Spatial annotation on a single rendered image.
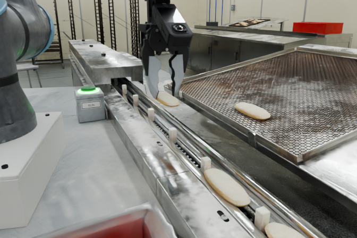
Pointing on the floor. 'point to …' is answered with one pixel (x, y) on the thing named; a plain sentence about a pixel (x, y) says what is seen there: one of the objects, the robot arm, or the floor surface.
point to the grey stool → (28, 71)
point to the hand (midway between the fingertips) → (166, 92)
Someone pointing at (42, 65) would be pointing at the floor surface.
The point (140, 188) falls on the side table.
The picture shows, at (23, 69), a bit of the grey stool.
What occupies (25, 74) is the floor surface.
